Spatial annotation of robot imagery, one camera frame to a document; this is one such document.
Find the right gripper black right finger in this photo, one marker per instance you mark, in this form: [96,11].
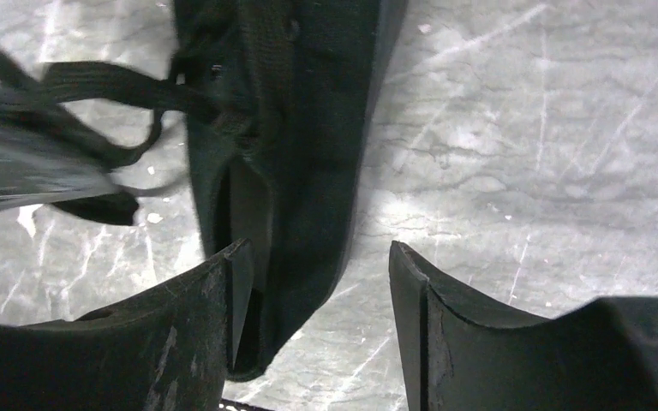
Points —
[463,350]

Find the black shoelace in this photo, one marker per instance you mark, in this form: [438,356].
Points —
[44,99]

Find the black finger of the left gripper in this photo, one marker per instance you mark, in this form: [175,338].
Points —
[38,169]

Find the black shoe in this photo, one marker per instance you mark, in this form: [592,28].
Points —
[296,83]

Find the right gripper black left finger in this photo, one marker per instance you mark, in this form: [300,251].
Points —
[170,347]

